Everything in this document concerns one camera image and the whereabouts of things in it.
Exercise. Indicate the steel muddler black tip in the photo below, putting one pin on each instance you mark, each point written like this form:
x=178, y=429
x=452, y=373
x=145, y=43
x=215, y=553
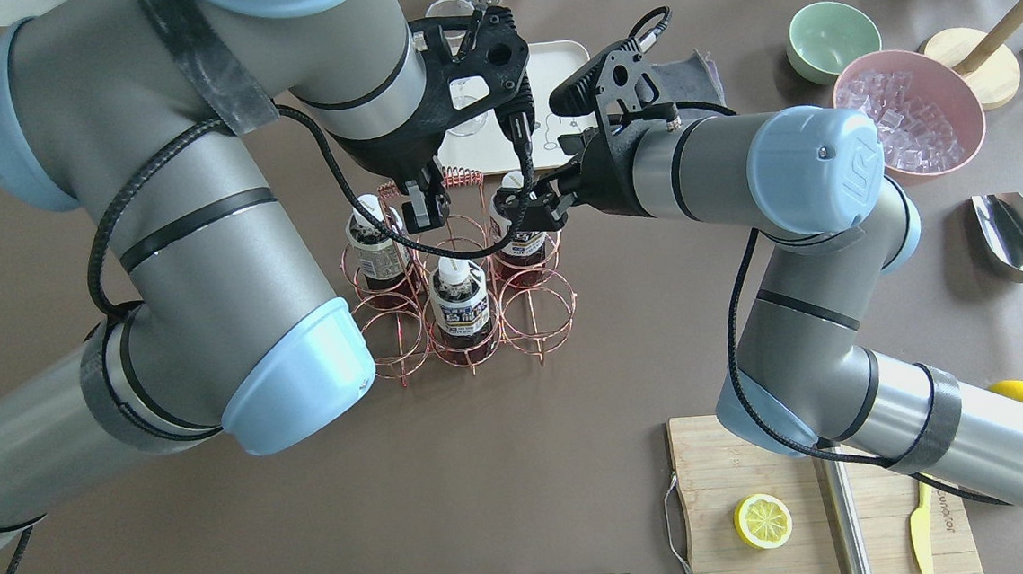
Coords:
x=844, y=518

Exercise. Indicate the half lemon slice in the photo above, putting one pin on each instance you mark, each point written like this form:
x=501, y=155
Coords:
x=763, y=521

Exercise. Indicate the cream rabbit tray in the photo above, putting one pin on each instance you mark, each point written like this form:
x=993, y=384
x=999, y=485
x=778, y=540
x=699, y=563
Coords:
x=488, y=151

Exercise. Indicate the bamboo cutting board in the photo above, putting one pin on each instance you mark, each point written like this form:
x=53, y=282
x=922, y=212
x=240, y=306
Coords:
x=716, y=470

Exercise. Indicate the grey folded cloth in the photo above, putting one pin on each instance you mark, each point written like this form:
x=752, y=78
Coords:
x=692, y=79

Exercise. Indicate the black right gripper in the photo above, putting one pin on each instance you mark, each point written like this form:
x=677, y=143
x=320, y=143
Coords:
x=604, y=172

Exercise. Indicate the wooden cup tree stand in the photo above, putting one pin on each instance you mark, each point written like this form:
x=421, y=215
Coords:
x=981, y=58

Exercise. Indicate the yellow plastic knife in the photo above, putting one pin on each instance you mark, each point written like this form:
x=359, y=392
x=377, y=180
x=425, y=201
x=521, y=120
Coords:
x=920, y=530

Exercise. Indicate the green bowl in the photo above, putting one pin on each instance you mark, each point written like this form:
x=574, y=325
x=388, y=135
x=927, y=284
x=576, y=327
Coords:
x=825, y=37

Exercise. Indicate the tea bottle white cap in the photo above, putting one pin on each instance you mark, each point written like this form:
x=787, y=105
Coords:
x=460, y=295
x=526, y=250
x=383, y=262

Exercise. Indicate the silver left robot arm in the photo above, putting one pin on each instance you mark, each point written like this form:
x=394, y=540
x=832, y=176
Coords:
x=135, y=110

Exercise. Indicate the copper wire bottle basket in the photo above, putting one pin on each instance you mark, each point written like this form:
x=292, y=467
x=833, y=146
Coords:
x=401, y=329

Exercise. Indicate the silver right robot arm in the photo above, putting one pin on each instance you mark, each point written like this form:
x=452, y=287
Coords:
x=810, y=180

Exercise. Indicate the pink bowl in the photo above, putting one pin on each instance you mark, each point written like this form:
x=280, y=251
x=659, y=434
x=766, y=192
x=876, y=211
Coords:
x=936, y=83

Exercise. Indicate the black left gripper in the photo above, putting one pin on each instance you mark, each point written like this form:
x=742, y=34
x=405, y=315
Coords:
x=382, y=153

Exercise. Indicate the clear ice cubes pile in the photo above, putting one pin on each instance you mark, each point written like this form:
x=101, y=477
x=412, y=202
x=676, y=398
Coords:
x=916, y=134

